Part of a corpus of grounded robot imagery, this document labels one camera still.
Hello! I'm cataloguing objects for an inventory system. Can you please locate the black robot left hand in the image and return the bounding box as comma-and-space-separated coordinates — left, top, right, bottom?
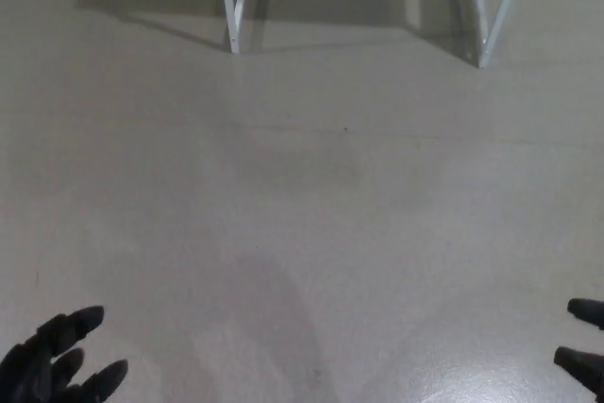
0, 305, 129, 403

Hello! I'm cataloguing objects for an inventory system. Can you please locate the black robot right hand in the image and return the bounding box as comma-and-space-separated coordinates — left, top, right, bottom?
552, 297, 604, 383

